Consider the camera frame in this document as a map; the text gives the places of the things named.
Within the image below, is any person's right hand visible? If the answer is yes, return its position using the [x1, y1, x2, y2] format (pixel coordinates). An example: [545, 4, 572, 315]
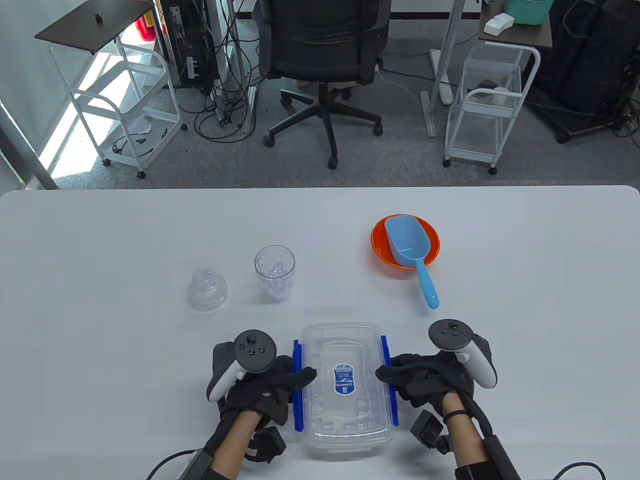
[375, 352, 476, 422]

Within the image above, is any person's left hand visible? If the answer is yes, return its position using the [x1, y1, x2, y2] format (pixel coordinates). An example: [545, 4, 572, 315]
[220, 356, 318, 427]

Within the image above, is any clear plastic container lid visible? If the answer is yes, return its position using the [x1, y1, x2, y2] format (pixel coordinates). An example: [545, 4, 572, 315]
[300, 323, 394, 446]

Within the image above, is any clear container with blue clips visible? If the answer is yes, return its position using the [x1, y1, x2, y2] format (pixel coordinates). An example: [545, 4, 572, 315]
[292, 323, 399, 458]

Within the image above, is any small heap of clear ice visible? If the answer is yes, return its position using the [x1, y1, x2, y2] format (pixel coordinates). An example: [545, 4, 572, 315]
[257, 267, 295, 302]

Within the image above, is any clear plastic shaker lid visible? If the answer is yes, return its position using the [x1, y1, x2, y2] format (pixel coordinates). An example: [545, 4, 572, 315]
[187, 268, 230, 313]

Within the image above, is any clear plastic shaker cup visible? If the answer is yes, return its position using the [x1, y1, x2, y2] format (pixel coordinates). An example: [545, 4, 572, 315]
[254, 245, 297, 302]

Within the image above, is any blue plastic scoop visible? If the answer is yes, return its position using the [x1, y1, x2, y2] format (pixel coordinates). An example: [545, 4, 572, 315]
[384, 215, 441, 310]

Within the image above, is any person's left forearm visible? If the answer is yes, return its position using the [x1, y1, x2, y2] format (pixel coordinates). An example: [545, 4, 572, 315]
[210, 411, 261, 480]

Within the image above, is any person's right forearm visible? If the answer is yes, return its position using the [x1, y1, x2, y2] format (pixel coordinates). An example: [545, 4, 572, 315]
[442, 392, 493, 480]

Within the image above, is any grey and white hand controller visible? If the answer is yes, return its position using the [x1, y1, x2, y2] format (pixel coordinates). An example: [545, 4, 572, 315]
[428, 319, 498, 390]
[206, 329, 278, 402]

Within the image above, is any black wrist electronics box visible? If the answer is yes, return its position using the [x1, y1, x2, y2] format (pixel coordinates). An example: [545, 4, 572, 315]
[482, 434, 521, 480]
[182, 447, 213, 480]

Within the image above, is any orange plastic bowl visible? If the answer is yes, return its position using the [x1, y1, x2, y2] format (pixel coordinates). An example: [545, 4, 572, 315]
[371, 214, 441, 271]

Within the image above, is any white power strip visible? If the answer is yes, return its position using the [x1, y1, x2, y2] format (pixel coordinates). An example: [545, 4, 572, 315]
[429, 48, 454, 105]

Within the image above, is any black computer tower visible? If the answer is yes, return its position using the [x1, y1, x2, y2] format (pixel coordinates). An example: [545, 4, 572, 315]
[159, 0, 222, 96]

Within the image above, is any black office chair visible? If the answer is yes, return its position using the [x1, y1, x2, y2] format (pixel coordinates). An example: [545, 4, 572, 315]
[252, 0, 392, 170]

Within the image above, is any white cart with dark top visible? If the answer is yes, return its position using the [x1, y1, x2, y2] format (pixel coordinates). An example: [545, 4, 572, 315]
[443, 9, 553, 176]
[34, 0, 188, 180]

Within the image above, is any small white box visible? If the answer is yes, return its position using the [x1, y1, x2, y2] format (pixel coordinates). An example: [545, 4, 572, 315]
[483, 13, 516, 36]

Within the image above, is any black equipment stand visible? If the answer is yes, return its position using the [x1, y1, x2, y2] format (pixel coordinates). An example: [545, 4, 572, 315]
[524, 0, 640, 145]

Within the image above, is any red fire extinguisher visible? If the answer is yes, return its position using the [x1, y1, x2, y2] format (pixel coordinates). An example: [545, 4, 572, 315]
[136, 0, 169, 44]

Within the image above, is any teal plastic container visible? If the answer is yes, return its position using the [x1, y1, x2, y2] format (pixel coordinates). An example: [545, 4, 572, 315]
[502, 0, 555, 26]

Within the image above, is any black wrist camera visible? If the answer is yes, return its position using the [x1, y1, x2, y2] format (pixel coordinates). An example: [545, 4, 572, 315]
[247, 426, 287, 463]
[411, 410, 451, 455]

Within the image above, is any black cable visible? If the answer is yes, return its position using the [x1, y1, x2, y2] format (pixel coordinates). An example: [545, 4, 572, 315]
[147, 450, 196, 480]
[550, 461, 608, 480]

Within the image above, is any thin black cord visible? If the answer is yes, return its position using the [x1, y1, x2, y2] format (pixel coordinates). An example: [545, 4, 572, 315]
[112, 128, 169, 157]

